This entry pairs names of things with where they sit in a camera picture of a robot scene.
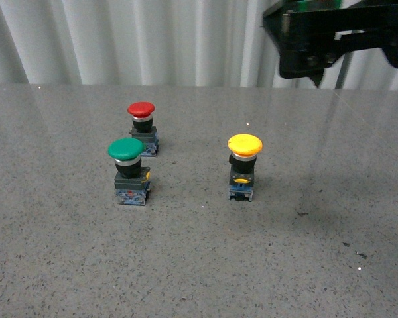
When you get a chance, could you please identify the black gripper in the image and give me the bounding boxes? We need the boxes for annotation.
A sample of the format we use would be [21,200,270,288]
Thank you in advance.
[263,1,398,85]

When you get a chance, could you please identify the yellow mushroom push button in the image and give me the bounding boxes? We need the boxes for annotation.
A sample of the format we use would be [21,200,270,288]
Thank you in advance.
[228,134,263,202]

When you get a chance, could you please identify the red mushroom push button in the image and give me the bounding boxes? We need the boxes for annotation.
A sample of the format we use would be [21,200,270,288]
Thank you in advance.
[127,101,159,157]

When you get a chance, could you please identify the green mushroom push button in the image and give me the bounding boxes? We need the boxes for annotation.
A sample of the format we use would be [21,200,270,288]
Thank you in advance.
[108,138,151,206]

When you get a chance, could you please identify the white corrugated curtain backdrop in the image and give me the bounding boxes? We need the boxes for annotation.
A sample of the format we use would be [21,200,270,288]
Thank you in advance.
[0,0,398,91]

